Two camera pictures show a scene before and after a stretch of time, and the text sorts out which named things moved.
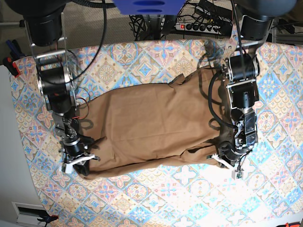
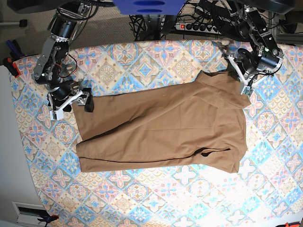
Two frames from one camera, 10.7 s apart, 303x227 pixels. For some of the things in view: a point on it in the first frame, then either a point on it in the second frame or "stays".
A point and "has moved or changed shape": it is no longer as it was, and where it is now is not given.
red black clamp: (12, 66) stays
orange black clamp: (48, 218) stays
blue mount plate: (148, 7) stays
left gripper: (75, 146) to (62, 93)
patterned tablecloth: (269, 194) stays
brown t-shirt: (138, 125) has moved or changed shape
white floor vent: (28, 213) stays
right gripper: (227, 150) to (251, 64)
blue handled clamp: (15, 52) stays
